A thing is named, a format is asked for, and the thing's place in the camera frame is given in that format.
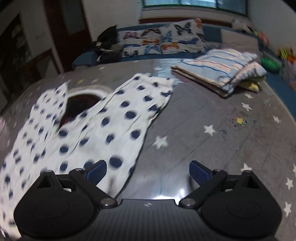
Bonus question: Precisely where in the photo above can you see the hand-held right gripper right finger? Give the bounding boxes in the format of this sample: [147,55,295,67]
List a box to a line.
[179,161,262,208]

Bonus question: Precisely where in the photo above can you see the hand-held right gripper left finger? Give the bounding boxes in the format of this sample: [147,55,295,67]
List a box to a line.
[35,160,118,208]

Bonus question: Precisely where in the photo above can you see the white navy polka dot garment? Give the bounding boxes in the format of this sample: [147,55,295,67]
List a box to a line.
[0,73,176,234]

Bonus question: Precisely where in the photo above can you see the dark clothes pile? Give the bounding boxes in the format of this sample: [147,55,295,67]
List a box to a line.
[92,44,124,63]

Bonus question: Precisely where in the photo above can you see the grey star print tablecloth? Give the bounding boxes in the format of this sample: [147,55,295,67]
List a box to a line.
[0,58,296,232]

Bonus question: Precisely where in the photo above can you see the round built-in induction cooker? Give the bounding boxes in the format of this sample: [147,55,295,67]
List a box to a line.
[58,86,111,130]

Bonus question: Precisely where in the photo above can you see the yellow cloth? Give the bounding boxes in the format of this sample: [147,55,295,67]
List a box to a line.
[240,79,260,92]

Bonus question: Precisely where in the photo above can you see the folded striped cloth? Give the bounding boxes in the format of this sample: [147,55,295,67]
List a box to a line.
[171,49,267,98]

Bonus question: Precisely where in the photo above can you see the blue sofa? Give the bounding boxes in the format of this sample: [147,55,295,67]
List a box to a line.
[72,22,296,116]

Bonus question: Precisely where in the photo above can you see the brown wooden side table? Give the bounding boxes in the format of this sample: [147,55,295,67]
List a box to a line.
[0,50,58,112]

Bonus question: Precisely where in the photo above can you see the green plastic container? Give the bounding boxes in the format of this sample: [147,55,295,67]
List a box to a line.
[261,58,280,73]

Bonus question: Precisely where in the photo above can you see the black bag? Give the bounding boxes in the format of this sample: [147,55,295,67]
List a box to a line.
[97,25,118,50]

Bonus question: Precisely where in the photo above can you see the butterfly print pillow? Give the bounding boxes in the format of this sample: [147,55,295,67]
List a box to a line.
[118,28,167,57]
[159,19,207,54]

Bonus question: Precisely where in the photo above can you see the grey cushion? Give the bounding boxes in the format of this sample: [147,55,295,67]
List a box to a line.
[221,29,259,50]

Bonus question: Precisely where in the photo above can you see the brown wooden door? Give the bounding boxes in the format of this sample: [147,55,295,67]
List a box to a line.
[45,0,93,72]

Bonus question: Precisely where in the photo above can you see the colourful plush toys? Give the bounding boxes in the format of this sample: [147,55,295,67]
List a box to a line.
[279,47,296,63]

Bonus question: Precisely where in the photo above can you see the pink plush toy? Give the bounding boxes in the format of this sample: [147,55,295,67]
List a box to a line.
[258,31,270,45]

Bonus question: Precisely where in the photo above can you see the dark shelf cabinet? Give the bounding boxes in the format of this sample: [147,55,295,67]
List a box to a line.
[0,13,33,77]

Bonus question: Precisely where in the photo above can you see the panda plush toy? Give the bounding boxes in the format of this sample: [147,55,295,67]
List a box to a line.
[231,19,250,30]

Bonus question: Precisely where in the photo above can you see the green framed window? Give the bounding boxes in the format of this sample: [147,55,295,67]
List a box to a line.
[142,0,248,16]

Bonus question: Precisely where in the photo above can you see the brown wooden back rail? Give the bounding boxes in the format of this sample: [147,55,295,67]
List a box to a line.
[140,17,233,28]

